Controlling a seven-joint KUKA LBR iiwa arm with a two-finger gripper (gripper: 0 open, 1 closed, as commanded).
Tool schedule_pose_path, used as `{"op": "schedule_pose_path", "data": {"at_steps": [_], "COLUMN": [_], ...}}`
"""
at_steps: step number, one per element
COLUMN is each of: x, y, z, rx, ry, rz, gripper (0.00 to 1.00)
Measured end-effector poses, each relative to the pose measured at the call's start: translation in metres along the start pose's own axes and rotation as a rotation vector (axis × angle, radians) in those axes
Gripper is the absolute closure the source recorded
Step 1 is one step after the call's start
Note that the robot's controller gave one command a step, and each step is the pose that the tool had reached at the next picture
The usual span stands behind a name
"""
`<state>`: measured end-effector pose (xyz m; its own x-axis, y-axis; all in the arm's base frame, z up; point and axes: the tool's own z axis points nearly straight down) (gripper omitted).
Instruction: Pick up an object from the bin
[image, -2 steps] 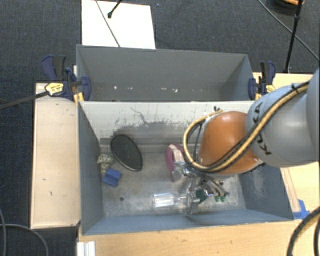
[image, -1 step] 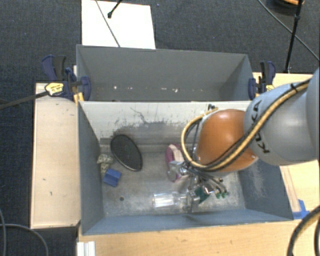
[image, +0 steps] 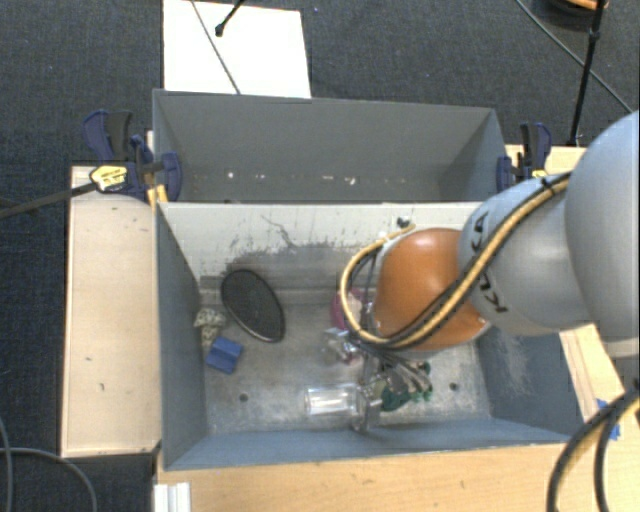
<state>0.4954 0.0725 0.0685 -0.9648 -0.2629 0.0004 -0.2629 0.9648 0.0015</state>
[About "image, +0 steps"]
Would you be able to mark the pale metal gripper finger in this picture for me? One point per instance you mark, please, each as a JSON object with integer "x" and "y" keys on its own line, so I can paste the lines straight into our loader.
{"x": 373, "y": 390}
{"x": 366, "y": 417}

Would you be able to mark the clear crumpled plastic packet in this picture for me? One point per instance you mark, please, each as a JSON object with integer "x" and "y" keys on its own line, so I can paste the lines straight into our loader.
{"x": 336, "y": 346}

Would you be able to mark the pink cloth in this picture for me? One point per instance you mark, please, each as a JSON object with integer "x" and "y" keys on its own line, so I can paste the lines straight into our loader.
{"x": 341, "y": 310}

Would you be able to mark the grey metal bin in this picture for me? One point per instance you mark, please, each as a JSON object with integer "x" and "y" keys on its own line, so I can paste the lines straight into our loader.
{"x": 280, "y": 235}

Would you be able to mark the pale wood board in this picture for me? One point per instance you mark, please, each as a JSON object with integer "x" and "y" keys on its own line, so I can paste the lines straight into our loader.
{"x": 112, "y": 320}

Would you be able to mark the blue block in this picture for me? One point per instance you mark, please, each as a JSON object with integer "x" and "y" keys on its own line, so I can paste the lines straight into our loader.
{"x": 224, "y": 354}

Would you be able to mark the black oval disc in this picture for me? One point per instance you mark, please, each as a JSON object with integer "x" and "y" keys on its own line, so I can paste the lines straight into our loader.
{"x": 254, "y": 306}

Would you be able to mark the camouflage patterned toy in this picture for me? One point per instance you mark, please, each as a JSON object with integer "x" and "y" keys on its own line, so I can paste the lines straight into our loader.
{"x": 210, "y": 320}

